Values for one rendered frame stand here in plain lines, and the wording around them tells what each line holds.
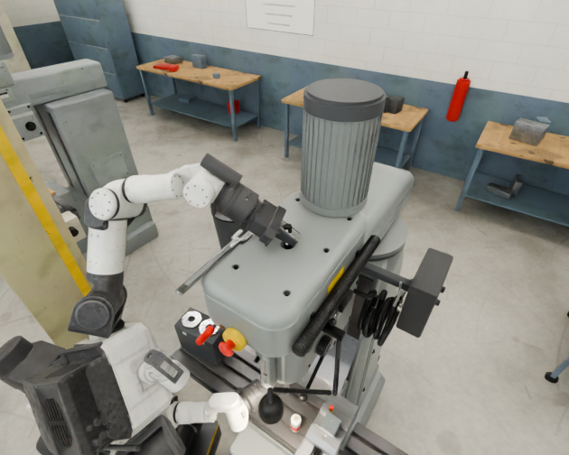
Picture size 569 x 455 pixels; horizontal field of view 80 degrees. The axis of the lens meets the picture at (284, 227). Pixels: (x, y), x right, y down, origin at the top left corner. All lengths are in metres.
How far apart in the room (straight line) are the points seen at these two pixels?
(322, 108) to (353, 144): 0.12
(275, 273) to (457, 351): 2.52
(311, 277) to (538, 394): 2.66
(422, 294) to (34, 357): 1.17
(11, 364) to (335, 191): 1.06
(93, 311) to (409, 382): 2.37
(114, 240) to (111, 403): 0.40
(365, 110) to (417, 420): 2.32
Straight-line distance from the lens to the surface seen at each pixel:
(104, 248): 0.98
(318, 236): 0.89
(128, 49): 8.15
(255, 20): 6.05
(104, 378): 1.01
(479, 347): 3.29
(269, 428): 1.63
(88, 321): 1.00
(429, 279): 1.09
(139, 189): 0.90
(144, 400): 1.08
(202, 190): 0.77
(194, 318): 1.71
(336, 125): 0.83
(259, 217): 0.79
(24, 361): 1.33
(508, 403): 3.12
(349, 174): 0.90
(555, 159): 4.31
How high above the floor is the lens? 2.47
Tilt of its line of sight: 39 degrees down
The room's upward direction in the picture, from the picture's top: straight up
